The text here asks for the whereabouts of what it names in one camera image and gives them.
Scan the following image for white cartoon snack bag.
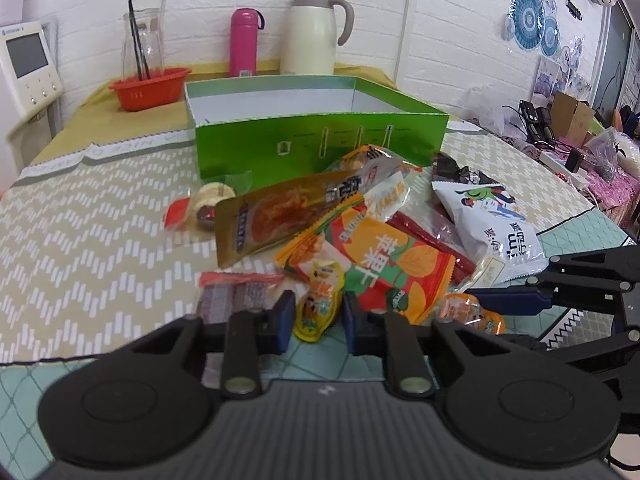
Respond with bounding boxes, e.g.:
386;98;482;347
432;181;547;283

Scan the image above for dark red snack packet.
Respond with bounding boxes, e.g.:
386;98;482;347
387;211;475;285

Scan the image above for clear red-edged jerky packet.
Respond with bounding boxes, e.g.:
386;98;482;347
195;272;284;324

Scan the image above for yellow jelly cup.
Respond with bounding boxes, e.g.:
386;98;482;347
293;261;345;344

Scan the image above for round cookie red wrapper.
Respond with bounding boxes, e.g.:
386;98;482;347
164;182;235;233

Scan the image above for gold spicy snack packet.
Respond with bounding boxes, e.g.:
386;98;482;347
215;158;402;269

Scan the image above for orange green chinese snack bag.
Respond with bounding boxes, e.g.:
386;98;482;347
322;207;456;325

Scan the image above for patterned tablecloth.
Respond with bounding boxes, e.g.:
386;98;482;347
1;131;633;479

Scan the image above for white power strip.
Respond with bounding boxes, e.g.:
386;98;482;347
539;152;589;190

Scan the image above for brown cardboard box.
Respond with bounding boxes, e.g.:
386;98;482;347
551;92;594;148

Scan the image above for blue paper fan decoration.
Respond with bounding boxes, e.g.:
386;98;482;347
509;0;544;51

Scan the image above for mustard yellow cloth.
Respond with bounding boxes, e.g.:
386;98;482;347
29;58;402;166

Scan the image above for green cardboard box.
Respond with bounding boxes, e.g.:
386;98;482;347
184;75;449;188

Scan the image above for red plastic basket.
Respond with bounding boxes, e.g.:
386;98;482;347
108;67;191;112

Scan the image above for cream thermos jug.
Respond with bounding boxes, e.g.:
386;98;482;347
280;0;355;76

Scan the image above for black chopsticks pair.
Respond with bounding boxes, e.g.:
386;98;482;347
128;0;151;80

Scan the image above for white water dispenser machine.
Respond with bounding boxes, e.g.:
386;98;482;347
0;22;63;191

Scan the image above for pink thermos bottle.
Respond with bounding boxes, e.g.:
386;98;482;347
229;8;265;77

